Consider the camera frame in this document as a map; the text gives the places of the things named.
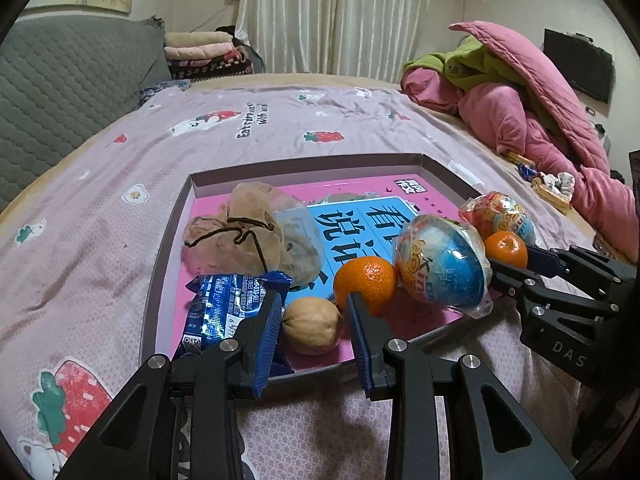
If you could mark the white patterned cloth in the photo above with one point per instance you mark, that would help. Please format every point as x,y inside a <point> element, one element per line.
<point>562,182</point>

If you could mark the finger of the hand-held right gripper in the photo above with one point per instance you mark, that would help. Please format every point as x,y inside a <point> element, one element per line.
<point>545,261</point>
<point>510,277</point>

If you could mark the grey quilted cover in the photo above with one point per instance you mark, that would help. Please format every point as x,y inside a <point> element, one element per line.
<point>65,90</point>

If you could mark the large toy egg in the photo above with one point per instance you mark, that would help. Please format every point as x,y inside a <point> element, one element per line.
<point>440,270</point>

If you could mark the yellow snack packet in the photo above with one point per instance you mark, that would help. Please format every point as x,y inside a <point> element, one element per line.
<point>550,197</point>

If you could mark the shallow grey cardboard box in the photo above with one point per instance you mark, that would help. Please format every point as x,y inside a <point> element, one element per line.
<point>176,270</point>

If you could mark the black television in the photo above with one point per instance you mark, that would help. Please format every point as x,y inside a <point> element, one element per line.
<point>580,65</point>

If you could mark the walnut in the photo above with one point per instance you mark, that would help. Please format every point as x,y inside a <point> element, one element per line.
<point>310,327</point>

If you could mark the white cabinet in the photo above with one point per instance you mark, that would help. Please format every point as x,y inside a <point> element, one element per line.
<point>602,139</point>

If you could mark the blue snack packet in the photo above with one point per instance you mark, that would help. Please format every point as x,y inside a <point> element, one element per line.
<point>215,310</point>

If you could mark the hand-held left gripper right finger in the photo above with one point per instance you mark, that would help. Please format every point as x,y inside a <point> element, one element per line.
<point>357,340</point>

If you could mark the orange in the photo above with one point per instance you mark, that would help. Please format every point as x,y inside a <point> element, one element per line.
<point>367,280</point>
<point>505,250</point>

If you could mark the green blanket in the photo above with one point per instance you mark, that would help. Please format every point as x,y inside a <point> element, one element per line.
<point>465,65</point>

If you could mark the small toy egg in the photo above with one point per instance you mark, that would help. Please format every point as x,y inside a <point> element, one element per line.
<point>495,212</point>

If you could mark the pink book with blue label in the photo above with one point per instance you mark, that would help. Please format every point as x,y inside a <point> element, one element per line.
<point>360,220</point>

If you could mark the pink quilt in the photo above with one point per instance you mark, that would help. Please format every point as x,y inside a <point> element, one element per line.
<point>500,110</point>

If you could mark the striped snack packet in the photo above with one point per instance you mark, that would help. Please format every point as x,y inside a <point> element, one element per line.
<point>520,159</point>

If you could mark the stack of folded blankets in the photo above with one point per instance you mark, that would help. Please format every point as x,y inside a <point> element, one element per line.
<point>200,52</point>

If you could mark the dark blue cloth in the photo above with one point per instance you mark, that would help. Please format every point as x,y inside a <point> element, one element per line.
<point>165,91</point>

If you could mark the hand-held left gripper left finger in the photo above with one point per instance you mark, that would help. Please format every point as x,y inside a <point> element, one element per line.
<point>267,330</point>

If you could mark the white curtain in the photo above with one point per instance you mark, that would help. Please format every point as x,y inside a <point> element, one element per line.
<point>325,15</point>

